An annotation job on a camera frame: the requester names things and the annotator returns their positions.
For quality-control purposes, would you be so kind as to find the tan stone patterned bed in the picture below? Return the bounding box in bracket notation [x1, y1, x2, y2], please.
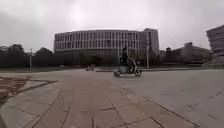
[0, 77, 33, 102]

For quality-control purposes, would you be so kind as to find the dark glass slanted building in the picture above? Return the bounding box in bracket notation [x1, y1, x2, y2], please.
[205, 23, 224, 67]

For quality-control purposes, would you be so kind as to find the person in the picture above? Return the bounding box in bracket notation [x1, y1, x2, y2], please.
[119, 46, 130, 67]

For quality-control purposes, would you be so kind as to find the brown and grey paved plaza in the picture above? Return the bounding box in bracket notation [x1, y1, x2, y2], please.
[0, 68, 224, 128]

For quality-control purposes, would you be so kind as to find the low grey building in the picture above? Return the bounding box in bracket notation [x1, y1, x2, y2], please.
[162, 41, 213, 66]

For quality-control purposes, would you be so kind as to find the row of dark trees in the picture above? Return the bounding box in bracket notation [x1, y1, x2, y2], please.
[0, 43, 168, 70]

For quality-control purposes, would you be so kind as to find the scooter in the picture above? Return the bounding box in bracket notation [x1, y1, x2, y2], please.
[113, 58, 143, 78]

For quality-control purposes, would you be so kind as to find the low dark planting strip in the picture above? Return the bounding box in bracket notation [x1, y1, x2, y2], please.
[94, 67, 205, 73]

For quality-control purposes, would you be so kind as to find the large curved white building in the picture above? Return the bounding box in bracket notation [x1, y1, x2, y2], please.
[52, 27, 161, 66]

